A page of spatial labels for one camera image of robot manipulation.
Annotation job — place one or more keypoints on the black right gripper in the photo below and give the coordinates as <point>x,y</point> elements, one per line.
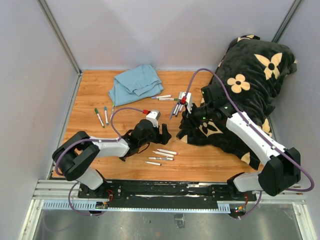
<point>187,123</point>

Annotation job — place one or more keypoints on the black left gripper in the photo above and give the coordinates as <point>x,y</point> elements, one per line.
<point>162,138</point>

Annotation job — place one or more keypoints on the pink cap marker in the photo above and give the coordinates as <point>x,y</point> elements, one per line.
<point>167,151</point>

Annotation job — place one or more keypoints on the peach cap marker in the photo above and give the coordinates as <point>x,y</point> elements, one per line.
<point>163,154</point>

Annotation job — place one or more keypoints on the grey marker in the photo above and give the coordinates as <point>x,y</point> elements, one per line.
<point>171,114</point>

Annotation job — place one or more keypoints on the black marker without cap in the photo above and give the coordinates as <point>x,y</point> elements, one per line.
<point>153,163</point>

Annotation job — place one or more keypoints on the purple cap marker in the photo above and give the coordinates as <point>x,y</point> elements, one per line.
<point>161,158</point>

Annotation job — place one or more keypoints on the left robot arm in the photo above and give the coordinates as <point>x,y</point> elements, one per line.
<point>74,157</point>

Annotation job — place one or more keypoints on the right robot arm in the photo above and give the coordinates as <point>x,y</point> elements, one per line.
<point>252,147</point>

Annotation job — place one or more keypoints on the dark blue marker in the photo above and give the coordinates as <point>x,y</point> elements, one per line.
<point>180,107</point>

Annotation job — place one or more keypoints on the blue cap marker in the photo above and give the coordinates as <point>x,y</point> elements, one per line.
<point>176,110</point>

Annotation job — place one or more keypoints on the lilac cap marker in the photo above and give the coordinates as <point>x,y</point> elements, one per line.
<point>161,96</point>

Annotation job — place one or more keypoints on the light blue folded cloth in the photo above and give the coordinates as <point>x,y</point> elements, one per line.
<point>134,85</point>

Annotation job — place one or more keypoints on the dark green cap marker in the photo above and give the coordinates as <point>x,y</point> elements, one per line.
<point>99,117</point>

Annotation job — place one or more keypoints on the black floral plush blanket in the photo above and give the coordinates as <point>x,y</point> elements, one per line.
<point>252,71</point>

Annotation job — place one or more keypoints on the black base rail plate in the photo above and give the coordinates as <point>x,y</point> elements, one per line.
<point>143,194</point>

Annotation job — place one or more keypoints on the aluminium frame rail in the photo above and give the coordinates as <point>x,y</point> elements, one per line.
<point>55,190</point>

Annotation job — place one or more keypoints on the right corner metal post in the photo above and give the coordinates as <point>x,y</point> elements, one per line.
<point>293,9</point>

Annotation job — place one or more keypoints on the corner metal post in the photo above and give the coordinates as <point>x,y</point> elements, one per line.
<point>59,35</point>
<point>293,9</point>

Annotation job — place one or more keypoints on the left corner metal post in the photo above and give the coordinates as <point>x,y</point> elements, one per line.
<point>59,35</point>

